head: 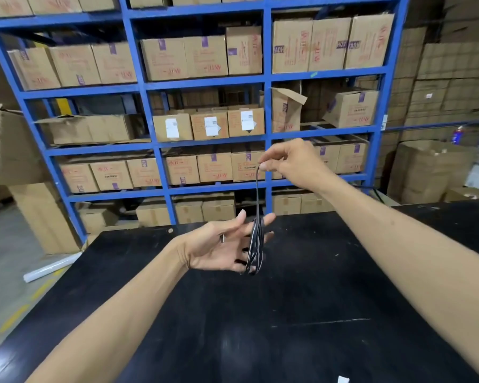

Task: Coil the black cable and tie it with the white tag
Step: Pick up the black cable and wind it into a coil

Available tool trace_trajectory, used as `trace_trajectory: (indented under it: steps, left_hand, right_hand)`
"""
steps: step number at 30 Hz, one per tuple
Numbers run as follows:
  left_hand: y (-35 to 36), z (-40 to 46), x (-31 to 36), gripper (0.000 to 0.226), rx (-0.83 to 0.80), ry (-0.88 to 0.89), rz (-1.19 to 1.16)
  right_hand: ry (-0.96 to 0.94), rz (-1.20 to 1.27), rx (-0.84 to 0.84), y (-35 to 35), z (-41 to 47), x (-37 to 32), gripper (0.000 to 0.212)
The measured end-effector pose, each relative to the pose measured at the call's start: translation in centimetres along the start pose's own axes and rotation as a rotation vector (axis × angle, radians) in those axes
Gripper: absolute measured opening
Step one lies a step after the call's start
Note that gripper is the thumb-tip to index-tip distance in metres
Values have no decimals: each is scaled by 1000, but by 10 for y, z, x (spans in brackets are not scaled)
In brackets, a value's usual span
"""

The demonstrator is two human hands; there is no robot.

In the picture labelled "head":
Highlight low brown cardboard box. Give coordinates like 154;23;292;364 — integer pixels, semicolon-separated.
445;187;479;205

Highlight white plastic roll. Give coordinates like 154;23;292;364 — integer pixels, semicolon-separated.
23;252;82;284

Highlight large open cardboard carton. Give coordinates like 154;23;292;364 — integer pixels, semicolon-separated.
387;140;478;204

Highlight thin black cable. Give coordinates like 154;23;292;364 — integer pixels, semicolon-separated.
220;165;266;277

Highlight torn cardboard box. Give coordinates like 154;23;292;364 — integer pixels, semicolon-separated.
0;103;51;187

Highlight person's left hand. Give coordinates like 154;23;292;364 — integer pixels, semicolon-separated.
175;209;277;274

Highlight rows of brown cardboard boxes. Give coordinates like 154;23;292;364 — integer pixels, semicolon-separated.
0;0;396;236

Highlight open flap cardboard carton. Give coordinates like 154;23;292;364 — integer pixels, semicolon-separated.
270;86;308;134

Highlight tall cardboard carton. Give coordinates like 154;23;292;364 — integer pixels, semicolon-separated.
7;181;82;255

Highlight small flat cardboard box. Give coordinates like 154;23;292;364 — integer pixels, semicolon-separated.
373;189;400;207

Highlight blue metal shelf rack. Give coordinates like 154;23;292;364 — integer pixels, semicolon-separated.
383;107;479;146
0;0;410;244

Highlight cardboard box with white label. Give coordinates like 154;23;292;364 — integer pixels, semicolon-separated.
153;113;194;143
190;110;230;141
227;105;266;138

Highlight person's left forearm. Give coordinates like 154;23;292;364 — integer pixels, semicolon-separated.
26;239;191;383

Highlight person's right forearm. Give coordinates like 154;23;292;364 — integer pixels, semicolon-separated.
318;175;479;381

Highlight wall of stacked cartons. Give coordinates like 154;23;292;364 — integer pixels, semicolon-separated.
377;0;479;142

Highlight person's right hand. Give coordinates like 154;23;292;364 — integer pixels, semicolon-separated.
257;138;338;194

